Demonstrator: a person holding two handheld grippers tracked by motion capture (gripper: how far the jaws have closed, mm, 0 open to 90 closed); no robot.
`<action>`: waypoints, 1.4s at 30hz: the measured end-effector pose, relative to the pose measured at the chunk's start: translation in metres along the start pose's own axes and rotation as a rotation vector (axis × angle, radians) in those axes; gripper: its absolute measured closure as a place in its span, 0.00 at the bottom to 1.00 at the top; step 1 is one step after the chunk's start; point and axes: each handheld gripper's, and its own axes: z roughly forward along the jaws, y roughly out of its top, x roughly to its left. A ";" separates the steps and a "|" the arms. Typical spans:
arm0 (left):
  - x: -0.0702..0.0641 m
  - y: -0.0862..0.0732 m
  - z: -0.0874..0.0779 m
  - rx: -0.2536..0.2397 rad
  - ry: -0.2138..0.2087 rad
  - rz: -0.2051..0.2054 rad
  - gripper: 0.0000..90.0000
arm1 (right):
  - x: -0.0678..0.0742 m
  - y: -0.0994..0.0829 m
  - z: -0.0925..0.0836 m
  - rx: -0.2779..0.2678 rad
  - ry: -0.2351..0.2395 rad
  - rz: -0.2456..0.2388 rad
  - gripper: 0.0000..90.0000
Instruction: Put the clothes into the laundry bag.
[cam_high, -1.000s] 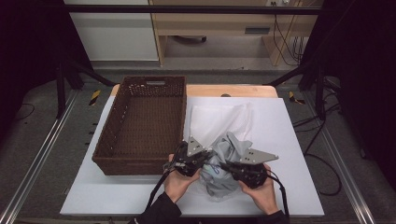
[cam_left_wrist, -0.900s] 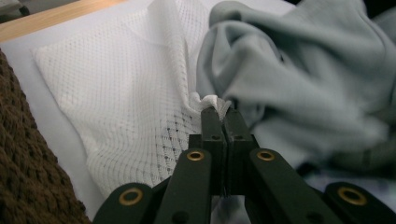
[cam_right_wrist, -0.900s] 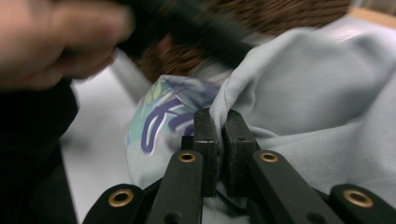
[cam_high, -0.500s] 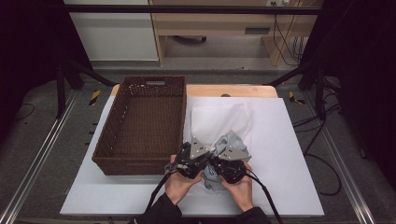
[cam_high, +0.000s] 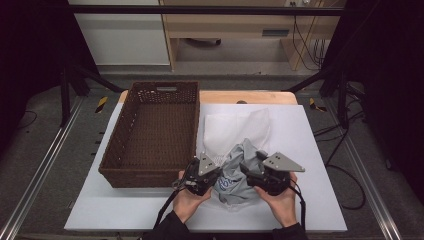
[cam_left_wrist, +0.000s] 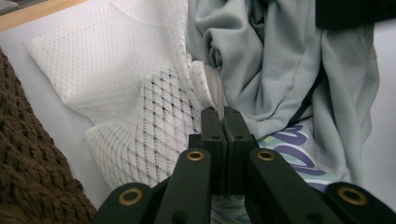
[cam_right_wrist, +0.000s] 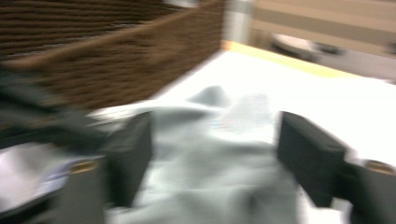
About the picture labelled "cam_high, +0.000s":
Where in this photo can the black metal stand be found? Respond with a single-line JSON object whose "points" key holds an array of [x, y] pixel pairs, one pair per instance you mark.
{"points": [[65, 96], [343, 100]]}

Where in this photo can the grey printed garment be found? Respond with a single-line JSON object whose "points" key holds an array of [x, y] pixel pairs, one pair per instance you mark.
{"points": [[238, 190]]}

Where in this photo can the black curtain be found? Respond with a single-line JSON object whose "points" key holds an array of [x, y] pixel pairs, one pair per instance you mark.
{"points": [[393, 83], [30, 66]]}

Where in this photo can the white cabinet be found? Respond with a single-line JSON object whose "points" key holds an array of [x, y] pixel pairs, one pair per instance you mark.
{"points": [[123, 40]]}

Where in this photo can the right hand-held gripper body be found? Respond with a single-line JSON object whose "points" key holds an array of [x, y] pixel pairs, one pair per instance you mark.
{"points": [[273, 180]]}

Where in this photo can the person's right hand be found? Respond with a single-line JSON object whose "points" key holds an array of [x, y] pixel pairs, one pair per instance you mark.
{"points": [[281, 206]]}

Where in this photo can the yellow black tape strip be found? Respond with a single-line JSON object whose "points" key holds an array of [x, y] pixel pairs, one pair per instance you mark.
{"points": [[316, 106], [101, 104]]}

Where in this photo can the aluminium floor rail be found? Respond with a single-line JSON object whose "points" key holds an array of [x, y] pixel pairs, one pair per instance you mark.
{"points": [[43, 166], [366, 180]]}

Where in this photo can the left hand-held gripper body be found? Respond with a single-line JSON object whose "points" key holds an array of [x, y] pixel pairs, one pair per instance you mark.
{"points": [[201, 180]]}

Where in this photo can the black horizontal frame bar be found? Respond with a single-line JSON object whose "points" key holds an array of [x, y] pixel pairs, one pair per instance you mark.
{"points": [[200, 10]]}

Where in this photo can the brown woven basket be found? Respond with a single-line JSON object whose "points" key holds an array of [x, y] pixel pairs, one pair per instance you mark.
{"points": [[156, 133]]}

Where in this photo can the person's left hand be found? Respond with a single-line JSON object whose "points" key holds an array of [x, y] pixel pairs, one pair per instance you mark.
{"points": [[188, 205]]}

